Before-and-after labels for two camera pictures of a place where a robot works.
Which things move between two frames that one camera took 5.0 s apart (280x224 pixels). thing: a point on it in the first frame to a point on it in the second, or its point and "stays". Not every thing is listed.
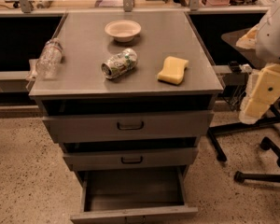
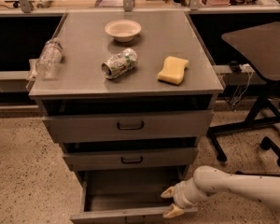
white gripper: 273,37 to 179,196
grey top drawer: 89,128 stays
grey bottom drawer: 133,195 stays
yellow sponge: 173,71 stays
